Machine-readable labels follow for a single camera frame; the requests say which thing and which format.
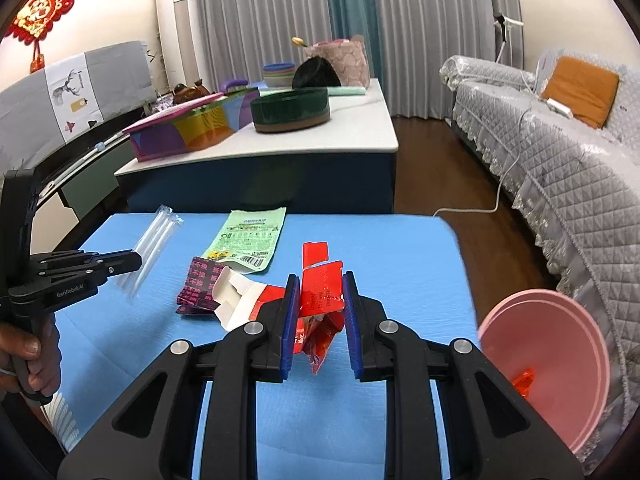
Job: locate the light green snack packet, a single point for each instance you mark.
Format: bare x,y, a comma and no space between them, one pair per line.
250,240

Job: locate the purple plastic container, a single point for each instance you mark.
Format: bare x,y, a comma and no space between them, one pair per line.
234,85

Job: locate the red knot wall ornament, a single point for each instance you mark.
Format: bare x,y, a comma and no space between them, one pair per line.
37,12

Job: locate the red foil wrapper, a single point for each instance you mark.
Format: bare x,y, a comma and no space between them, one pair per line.
320,342

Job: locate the person's left hand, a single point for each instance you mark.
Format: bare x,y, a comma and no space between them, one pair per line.
20,342

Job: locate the clear packet of straws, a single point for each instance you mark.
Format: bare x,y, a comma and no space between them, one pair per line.
155,240

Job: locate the grey deer-print cover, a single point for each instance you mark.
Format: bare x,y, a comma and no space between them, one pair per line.
115,70

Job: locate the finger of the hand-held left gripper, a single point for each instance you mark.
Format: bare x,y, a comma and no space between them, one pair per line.
120,262

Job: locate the colourful rectangular box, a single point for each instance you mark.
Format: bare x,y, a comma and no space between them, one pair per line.
165,142

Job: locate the yellow flower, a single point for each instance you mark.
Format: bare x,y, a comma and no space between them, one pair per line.
299,41

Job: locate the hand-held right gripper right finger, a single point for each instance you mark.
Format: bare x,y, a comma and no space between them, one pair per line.
352,340

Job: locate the pink lace bag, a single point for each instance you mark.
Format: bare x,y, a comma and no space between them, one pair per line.
350,65

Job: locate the dark cabinet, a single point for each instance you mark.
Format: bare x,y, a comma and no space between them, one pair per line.
95,185

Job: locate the black round hat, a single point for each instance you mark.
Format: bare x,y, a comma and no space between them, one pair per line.
315,74

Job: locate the white-topped blue coffee table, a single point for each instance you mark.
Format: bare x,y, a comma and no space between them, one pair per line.
300,180

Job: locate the white standing air conditioner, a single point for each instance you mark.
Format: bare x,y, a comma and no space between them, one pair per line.
177,30

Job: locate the blue table mat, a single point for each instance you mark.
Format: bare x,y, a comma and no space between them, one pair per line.
400,260

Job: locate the red and white carton box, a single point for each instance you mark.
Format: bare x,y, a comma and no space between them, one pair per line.
322,290

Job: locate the orange cushion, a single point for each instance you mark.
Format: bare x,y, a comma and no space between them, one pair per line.
580,90

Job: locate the light green roll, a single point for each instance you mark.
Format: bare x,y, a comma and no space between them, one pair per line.
350,91

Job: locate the dark green round tin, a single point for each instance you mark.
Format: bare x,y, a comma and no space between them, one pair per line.
290,110

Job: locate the stack of plastic bowls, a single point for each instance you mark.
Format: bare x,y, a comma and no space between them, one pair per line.
278,75

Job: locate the white power strip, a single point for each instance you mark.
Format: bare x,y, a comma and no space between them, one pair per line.
559,107

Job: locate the teal curtain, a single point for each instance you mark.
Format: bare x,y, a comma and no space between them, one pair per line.
350,5

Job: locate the red plastic bag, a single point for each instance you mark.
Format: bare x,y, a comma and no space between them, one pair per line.
523,381

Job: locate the pink plastic bin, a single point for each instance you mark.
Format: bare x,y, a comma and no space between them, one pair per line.
550,350

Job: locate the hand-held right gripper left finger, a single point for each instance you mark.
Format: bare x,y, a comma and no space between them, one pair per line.
291,340

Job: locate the grey curtain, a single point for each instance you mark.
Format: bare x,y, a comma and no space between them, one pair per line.
260,10
440,30

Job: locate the sofa with grey quilted cover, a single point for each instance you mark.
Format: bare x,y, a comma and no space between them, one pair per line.
550,170

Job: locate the dark red patterned wrapper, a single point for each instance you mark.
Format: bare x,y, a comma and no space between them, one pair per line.
197,285

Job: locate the brown figurine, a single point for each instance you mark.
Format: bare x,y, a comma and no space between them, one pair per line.
190,92

